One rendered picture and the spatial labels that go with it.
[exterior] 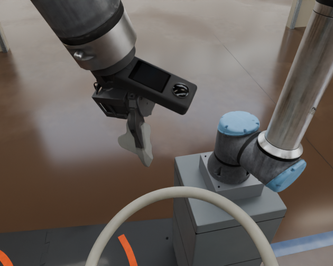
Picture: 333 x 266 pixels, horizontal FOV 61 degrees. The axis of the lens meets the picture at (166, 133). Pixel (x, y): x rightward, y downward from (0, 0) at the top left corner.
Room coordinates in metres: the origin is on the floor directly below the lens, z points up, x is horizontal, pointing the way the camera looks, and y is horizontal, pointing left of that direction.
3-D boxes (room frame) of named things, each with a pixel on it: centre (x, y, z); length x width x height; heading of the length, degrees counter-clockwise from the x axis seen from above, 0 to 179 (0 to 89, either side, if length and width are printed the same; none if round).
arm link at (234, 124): (0.84, -0.28, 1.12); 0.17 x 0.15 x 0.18; 35
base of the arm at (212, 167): (0.85, -0.28, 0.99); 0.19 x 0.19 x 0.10
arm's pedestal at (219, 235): (0.85, -0.28, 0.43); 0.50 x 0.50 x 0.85; 12
